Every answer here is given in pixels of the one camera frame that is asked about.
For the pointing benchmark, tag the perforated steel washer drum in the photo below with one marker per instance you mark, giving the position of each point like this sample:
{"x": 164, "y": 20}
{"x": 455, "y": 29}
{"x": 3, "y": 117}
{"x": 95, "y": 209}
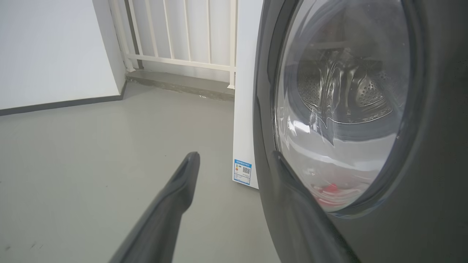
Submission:
{"x": 351, "y": 87}

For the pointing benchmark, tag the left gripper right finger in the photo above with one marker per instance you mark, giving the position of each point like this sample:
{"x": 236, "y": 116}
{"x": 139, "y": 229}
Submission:
{"x": 303, "y": 226}

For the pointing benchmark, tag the blue energy label sticker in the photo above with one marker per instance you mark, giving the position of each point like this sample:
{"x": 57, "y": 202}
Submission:
{"x": 242, "y": 171}

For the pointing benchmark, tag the grey concrete ledge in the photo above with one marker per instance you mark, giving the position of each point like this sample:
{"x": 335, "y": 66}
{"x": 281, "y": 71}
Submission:
{"x": 182, "y": 84}

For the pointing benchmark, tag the dark round glass washer door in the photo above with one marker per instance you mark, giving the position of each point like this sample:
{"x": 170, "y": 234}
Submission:
{"x": 431, "y": 146}

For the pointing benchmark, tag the white front-load washing machine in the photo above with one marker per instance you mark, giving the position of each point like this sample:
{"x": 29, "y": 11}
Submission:
{"x": 245, "y": 91}

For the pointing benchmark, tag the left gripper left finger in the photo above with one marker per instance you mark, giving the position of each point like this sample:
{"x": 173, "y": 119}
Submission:
{"x": 164, "y": 219}

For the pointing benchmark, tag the white metal railing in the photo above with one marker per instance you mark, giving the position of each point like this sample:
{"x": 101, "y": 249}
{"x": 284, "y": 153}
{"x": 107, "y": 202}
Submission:
{"x": 182, "y": 36}

